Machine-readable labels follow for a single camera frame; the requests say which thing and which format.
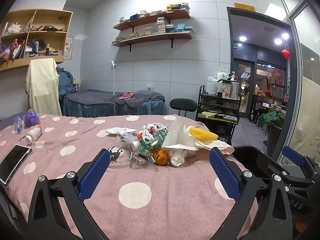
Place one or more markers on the blue bedding pile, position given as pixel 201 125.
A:
pixel 65 82

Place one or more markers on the massage bed with blue skirt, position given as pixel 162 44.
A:
pixel 87 108

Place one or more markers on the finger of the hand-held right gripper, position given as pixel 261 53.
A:
pixel 272 163
pixel 295 155

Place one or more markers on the clear wrapper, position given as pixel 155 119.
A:
pixel 140 158

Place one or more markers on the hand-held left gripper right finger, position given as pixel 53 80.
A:
pixel 225 175

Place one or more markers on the red vase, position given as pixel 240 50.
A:
pixel 268 93

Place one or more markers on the cream cloth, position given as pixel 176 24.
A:
pixel 43 85

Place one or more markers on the red cloth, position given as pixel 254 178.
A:
pixel 126 95

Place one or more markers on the mandarin orange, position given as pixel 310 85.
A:
pixel 161 157

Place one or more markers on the yellow door sign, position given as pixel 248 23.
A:
pixel 244 6

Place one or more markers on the white plastic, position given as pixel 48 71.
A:
pixel 177 160

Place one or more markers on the purple pouch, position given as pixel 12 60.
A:
pixel 32 118

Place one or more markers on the grey blanket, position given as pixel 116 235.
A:
pixel 100 96

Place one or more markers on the cluster of white bottles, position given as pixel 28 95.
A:
pixel 213 85

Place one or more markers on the black stool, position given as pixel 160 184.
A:
pixel 183 104

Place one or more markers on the black smartphone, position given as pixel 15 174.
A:
pixel 13 162

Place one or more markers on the printed paper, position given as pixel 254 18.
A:
pixel 191 153

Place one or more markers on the white red plastic bag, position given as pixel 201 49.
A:
pixel 152 127

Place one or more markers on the green drink carton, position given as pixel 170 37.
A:
pixel 155 138

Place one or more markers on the white paper napkin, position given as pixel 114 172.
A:
pixel 178 136

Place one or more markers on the dark door frame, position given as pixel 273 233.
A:
pixel 228 55

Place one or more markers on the red hanging ornament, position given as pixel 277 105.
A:
pixel 286 54

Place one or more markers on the black trash bin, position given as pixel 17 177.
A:
pixel 247 157

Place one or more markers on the black plant pot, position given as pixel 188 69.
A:
pixel 274 140

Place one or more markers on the green potted plant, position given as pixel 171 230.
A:
pixel 271 116

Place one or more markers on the wall poster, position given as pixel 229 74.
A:
pixel 69 48

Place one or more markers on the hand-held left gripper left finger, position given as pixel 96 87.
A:
pixel 93 175

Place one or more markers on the small clear blue bottle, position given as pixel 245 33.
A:
pixel 18 123

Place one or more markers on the clear printed plastic bag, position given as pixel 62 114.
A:
pixel 127 138

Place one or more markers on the white pill bottle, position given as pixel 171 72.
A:
pixel 35 133

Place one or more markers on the wooden wall shelf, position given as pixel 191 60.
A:
pixel 150 19
pixel 152 38

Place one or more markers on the yellow plastic tray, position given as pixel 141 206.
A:
pixel 202 133

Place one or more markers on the wooden wall cabinet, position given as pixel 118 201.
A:
pixel 63 37

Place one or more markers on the row of small boxes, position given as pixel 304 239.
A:
pixel 177 7

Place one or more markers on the black metal cart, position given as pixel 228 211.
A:
pixel 220 102

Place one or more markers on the round ceiling light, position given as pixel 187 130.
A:
pixel 242 38
pixel 278 41
pixel 285 35

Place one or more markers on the wooden wall shelves with books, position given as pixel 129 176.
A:
pixel 160 25

